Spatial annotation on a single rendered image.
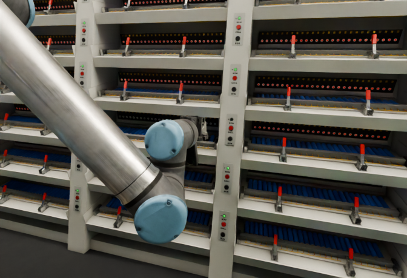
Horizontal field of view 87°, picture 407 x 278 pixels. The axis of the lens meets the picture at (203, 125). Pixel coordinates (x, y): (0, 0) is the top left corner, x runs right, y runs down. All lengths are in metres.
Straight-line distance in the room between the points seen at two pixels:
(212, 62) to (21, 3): 0.59
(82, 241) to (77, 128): 0.96
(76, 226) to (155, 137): 0.87
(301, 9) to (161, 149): 0.72
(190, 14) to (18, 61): 0.70
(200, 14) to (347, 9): 0.53
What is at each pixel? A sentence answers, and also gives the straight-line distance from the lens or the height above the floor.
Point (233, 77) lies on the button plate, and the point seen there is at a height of 0.86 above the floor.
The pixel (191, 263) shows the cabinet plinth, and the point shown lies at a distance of 1.13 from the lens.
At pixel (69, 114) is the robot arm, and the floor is 0.69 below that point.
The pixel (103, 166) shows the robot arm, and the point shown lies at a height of 0.61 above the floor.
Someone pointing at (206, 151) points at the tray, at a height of 0.55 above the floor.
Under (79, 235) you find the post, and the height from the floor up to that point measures 0.09.
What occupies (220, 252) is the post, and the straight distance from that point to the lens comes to 1.02.
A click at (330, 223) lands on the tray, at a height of 0.34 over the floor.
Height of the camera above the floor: 0.70
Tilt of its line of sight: 3 degrees down
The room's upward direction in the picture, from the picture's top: 4 degrees clockwise
